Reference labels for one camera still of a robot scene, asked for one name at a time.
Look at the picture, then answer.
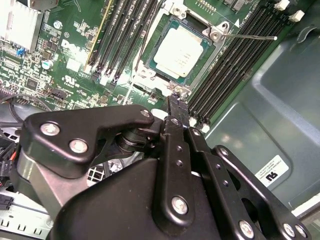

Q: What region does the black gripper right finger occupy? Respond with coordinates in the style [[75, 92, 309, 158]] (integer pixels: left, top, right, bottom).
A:
[[179, 101, 312, 240]]

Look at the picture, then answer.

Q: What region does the silver square CPU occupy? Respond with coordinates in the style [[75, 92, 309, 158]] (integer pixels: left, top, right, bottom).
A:
[[145, 15, 212, 85]]

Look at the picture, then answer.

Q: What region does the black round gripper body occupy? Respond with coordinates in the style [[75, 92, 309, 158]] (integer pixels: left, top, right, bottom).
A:
[[11, 152, 226, 240]]

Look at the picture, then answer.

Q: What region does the metal socket cover frame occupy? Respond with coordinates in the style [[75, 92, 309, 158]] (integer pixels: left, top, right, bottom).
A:
[[131, 71, 192, 100]]

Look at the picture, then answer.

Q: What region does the metal wire locking lever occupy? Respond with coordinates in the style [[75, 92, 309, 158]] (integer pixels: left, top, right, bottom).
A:
[[223, 33, 278, 41], [135, 0, 162, 74]]

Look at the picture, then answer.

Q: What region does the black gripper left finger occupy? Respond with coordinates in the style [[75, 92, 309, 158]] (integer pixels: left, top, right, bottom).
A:
[[19, 93, 196, 230]]

